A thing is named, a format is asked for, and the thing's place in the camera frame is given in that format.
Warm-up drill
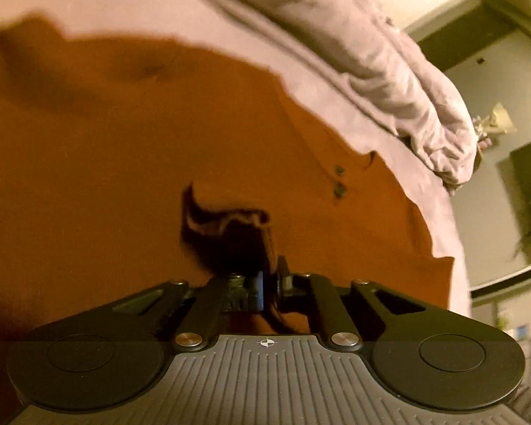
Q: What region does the wrapped flower bouquet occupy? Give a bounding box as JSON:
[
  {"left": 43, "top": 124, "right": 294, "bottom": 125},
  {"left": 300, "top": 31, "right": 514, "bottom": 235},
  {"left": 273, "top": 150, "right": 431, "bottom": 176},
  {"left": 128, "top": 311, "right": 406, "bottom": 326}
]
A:
[{"left": 472, "top": 103, "right": 517, "bottom": 150}]

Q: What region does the crumpled lilac duvet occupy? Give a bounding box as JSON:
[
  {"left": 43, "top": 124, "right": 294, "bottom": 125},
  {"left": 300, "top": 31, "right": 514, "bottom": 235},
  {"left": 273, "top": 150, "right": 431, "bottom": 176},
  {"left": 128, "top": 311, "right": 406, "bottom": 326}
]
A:
[{"left": 210, "top": 0, "right": 478, "bottom": 190}]

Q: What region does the dark doorway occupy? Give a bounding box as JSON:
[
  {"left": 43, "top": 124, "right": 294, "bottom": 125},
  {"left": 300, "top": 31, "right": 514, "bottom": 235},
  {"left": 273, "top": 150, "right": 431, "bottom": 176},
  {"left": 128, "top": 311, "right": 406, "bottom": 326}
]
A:
[{"left": 418, "top": 5, "right": 516, "bottom": 72}]

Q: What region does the black square panel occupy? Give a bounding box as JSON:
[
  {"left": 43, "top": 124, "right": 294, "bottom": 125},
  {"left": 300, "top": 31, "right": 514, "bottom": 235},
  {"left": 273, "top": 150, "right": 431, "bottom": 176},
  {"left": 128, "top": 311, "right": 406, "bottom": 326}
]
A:
[{"left": 497, "top": 142, "right": 531, "bottom": 264}]

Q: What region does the rust brown knit cardigan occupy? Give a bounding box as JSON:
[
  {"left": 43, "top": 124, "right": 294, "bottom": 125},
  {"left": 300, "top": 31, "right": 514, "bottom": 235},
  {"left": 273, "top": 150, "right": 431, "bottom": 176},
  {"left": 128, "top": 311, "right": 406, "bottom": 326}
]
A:
[{"left": 0, "top": 18, "right": 453, "bottom": 339}]

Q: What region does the lilac fleece bed sheet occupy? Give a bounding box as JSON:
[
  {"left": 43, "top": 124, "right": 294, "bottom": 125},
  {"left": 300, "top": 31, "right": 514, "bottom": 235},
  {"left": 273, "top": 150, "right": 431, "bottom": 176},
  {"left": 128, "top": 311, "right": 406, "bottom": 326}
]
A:
[{"left": 0, "top": 0, "right": 471, "bottom": 316}]

